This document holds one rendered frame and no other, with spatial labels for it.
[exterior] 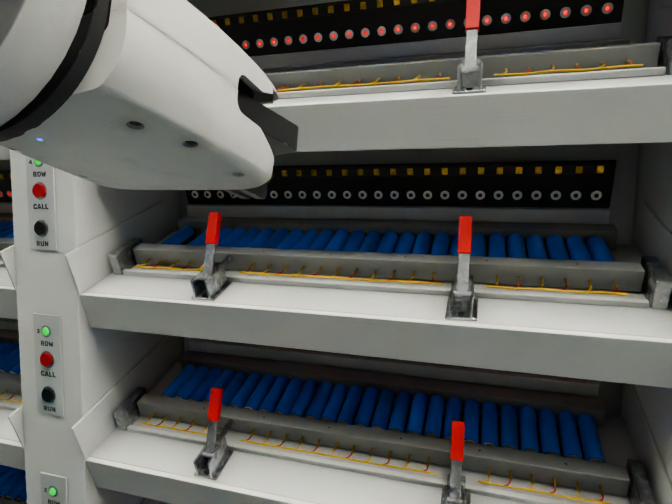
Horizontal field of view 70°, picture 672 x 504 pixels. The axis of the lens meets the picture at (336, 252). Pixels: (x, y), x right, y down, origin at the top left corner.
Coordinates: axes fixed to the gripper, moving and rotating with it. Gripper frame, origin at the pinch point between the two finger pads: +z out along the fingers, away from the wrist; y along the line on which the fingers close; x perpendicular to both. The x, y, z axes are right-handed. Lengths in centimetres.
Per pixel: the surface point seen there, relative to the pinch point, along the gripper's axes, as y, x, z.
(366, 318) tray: 3.7, -8.9, 19.2
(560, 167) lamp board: 21.6, 8.9, 30.9
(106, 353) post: -30.3, -16.0, 24.7
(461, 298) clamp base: 12.1, -6.4, 22.0
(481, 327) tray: 14.1, -8.9, 19.2
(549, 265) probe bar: 20.0, -2.6, 24.5
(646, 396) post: 30.3, -14.8, 32.0
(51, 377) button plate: -34.6, -18.9, 21.0
